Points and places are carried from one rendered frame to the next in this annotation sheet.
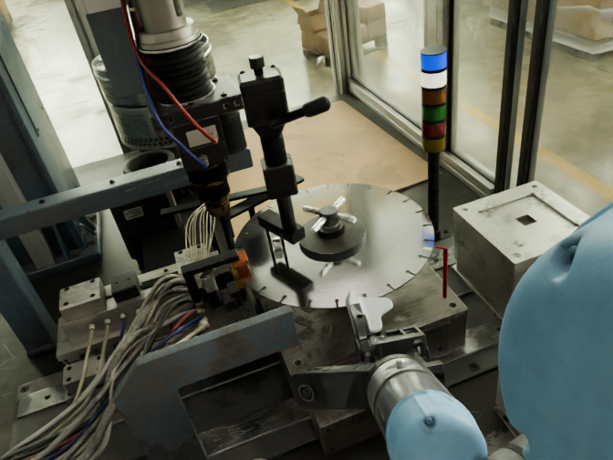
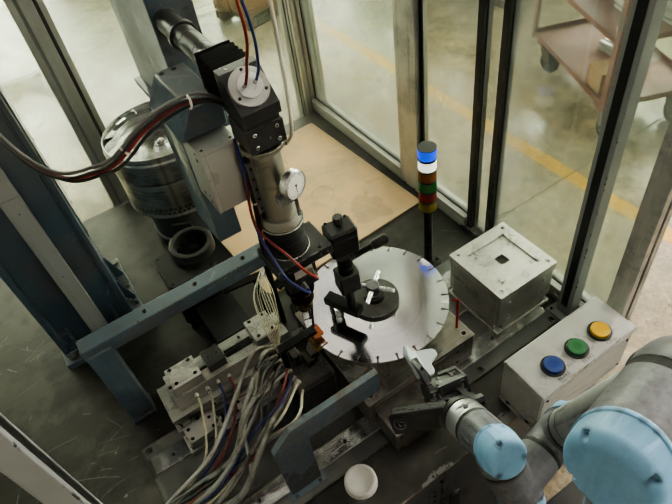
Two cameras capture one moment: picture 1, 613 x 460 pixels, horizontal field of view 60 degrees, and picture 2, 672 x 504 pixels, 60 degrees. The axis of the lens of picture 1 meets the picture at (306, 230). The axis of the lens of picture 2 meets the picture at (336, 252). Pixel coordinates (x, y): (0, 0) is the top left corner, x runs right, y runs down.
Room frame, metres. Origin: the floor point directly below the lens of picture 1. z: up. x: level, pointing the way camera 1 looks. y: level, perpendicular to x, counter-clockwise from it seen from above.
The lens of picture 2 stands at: (-0.09, 0.21, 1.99)
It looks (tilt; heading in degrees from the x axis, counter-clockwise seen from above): 47 degrees down; 347
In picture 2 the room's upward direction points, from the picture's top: 10 degrees counter-clockwise
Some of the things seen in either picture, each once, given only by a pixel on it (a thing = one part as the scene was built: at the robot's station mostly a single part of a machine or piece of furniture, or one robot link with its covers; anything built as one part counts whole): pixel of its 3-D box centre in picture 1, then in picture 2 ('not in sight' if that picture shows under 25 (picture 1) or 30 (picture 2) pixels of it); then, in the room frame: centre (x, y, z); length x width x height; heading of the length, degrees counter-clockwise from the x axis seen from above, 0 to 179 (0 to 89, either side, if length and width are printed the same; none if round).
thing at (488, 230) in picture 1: (522, 252); (499, 278); (0.72, -0.38, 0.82); 0.18 x 0.18 x 0.15; 13
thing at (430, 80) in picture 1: (433, 76); (427, 162); (0.90, -0.27, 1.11); 0.05 x 0.04 x 0.03; 13
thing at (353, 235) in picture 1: (330, 230); (374, 296); (0.70, -0.04, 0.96); 0.11 x 0.11 x 0.03
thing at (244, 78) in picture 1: (270, 130); (343, 254); (0.66, 0.02, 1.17); 0.06 x 0.05 x 0.20; 94
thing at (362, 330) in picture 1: (362, 333); (424, 378); (0.46, -0.05, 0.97); 0.09 x 0.02 x 0.05; 2
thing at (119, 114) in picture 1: (171, 114); (175, 177); (1.41, 0.31, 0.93); 0.31 x 0.31 x 0.36
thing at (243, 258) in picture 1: (218, 276); (301, 346); (0.65, 0.15, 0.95); 0.10 x 0.03 x 0.07; 103
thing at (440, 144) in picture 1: (433, 141); (427, 203); (0.90, -0.27, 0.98); 0.05 x 0.04 x 0.03; 13
